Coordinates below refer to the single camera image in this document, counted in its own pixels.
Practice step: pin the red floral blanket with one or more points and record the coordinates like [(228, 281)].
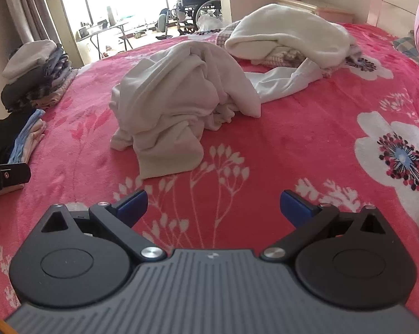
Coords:
[(293, 139)]

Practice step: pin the blue checked pillow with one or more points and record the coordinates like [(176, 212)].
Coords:
[(406, 47)]

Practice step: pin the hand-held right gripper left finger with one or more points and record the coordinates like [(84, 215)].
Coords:
[(132, 205)]

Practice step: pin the white sweatshirt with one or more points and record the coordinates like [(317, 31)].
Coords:
[(174, 104)]

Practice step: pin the white plastic bag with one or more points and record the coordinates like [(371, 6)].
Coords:
[(209, 22)]

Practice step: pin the peach folded garment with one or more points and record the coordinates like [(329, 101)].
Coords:
[(32, 146)]

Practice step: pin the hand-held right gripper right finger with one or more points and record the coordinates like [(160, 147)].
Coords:
[(296, 208)]

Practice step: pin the stack of folded clothes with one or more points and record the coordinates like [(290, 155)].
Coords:
[(35, 73)]

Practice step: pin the grey bottle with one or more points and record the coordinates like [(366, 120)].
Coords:
[(109, 15)]

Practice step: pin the wheelchair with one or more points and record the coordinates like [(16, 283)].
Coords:
[(195, 3)]

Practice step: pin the light wooden nightstand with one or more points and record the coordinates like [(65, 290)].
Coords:
[(317, 7)]

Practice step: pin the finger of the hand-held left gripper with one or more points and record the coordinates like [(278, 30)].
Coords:
[(7, 175)]

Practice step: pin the folding table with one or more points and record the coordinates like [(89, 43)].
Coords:
[(105, 31)]

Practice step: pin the beige cabinet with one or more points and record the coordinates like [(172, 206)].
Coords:
[(65, 24)]

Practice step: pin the black folded garment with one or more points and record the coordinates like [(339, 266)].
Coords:
[(4, 135)]

